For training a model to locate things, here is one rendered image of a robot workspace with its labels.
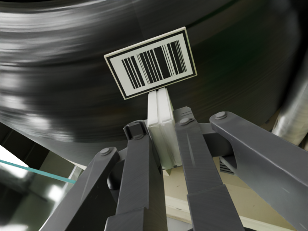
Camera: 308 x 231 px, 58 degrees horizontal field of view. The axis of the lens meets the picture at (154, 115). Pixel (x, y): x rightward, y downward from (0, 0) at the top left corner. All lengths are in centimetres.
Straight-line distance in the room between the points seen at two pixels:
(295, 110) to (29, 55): 29
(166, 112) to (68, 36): 11
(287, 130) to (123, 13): 29
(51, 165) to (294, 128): 1137
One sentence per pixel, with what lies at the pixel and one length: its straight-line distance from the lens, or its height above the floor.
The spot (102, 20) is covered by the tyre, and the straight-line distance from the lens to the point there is 23.
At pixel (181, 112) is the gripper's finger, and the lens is 18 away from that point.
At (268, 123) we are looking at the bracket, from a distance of 55.
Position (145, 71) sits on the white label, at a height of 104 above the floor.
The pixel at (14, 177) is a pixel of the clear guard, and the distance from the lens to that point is 115.
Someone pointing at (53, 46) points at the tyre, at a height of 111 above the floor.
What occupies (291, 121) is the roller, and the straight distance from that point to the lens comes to 40.
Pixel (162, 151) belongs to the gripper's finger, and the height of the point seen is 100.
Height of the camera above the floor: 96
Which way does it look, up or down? 19 degrees up
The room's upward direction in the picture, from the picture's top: 80 degrees counter-clockwise
